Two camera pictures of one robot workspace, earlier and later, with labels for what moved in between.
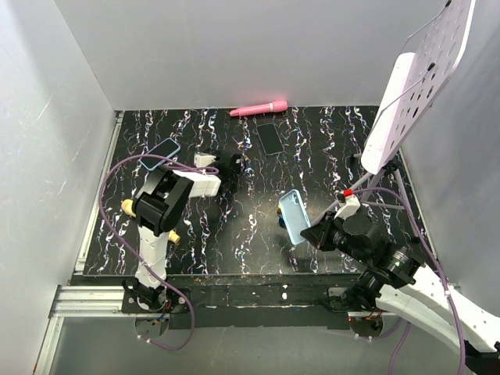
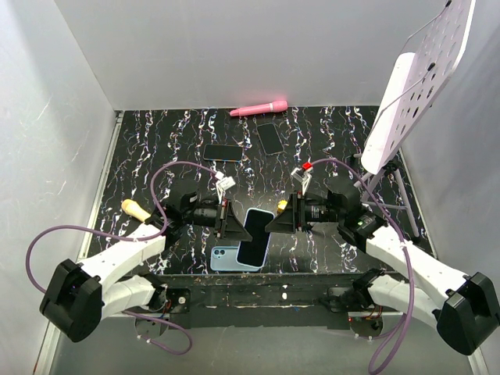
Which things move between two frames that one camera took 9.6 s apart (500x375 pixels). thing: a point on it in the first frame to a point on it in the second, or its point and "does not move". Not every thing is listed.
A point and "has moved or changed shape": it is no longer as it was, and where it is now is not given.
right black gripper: (318, 234) to (287, 221)
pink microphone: (280, 105) does not move
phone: (231, 179) to (223, 152)
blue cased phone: (167, 148) to (252, 252)
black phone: (270, 138) does not move
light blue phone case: (294, 216) has moved or changed shape
